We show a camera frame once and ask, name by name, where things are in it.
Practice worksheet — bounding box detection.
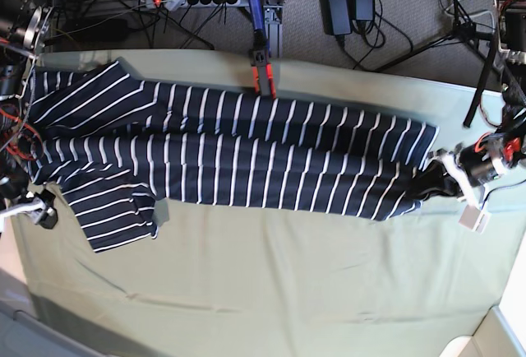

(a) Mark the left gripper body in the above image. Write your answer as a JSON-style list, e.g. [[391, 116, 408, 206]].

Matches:
[[427, 144, 489, 210]]

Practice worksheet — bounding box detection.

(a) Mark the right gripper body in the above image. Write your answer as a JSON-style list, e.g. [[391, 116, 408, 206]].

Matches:
[[1, 190, 56, 225]]

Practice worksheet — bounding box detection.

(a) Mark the navy white striped T-shirt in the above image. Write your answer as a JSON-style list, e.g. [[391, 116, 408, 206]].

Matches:
[[25, 62, 438, 253]]

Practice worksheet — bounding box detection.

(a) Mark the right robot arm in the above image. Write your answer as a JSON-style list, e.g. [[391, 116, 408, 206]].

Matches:
[[1, 0, 58, 230]]

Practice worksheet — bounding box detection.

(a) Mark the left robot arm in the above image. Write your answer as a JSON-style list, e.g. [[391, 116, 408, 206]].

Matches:
[[408, 0, 525, 209]]

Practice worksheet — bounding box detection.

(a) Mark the black tripod stand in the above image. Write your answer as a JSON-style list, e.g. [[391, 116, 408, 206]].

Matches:
[[374, 0, 501, 128]]

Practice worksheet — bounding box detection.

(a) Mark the black power adapter left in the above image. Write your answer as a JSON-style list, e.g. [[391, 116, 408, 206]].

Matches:
[[325, 0, 352, 36]]

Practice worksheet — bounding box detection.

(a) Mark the blue orange bar clamp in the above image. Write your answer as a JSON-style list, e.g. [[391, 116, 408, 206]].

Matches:
[[248, 0, 276, 99]]

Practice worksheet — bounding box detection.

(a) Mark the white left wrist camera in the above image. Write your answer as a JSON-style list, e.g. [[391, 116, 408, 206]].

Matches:
[[459, 205, 491, 234]]

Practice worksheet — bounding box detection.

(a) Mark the aluminium frame post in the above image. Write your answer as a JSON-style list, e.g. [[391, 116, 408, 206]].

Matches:
[[261, 0, 285, 58]]

